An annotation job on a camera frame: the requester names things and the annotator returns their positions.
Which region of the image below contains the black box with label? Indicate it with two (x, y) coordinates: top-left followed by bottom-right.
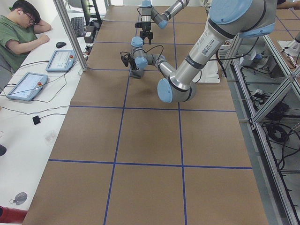
(84, 26), (96, 44)

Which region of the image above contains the person in green shirt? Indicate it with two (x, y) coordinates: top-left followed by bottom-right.
(0, 0), (52, 72)

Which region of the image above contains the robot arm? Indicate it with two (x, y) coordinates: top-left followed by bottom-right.
(121, 0), (277, 103)
(135, 0), (189, 45)

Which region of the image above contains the aluminium frame post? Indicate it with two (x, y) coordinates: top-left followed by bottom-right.
(53, 0), (87, 72)

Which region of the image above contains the lower teach pendant tablet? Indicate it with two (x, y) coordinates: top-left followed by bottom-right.
(6, 72), (48, 101)

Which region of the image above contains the pink towel with grey back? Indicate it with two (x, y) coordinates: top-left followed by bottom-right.
(129, 69), (144, 79)

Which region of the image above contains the small black square device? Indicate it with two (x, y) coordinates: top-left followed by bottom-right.
(32, 115), (41, 125)

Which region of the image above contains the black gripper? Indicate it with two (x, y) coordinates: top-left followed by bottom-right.
(135, 22), (153, 45)
(120, 53), (138, 70)

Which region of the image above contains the round grey tape dispenser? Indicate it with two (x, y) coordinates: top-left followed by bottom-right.
(9, 192), (28, 205)

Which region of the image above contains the upper teach pendant tablet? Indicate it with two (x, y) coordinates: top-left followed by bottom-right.
(45, 50), (76, 73)

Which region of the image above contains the black keyboard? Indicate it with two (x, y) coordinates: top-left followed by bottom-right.
(71, 16), (85, 37)

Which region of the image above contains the aluminium frame rack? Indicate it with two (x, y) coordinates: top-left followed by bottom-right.
(220, 30), (300, 225)

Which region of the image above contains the teach pendant tablet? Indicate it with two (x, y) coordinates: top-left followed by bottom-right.
(6, 72), (48, 101)
(45, 50), (76, 73)

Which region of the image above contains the black computer mouse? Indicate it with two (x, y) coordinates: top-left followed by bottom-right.
(56, 42), (67, 49)

